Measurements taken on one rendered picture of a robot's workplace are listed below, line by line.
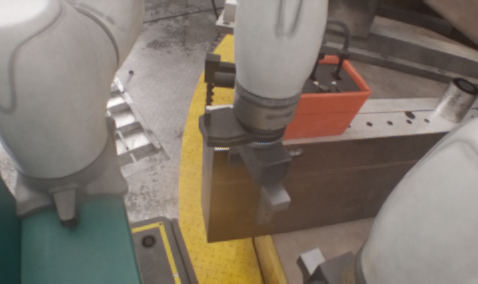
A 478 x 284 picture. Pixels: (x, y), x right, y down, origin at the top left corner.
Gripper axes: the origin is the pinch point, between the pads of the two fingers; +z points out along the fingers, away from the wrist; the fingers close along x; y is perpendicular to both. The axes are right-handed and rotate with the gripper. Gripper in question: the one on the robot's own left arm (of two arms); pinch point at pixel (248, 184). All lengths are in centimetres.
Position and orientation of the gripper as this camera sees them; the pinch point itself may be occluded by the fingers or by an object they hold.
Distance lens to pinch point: 59.7
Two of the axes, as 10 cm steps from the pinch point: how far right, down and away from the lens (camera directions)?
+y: 9.2, -2.0, 3.3
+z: -1.0, 7.0, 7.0
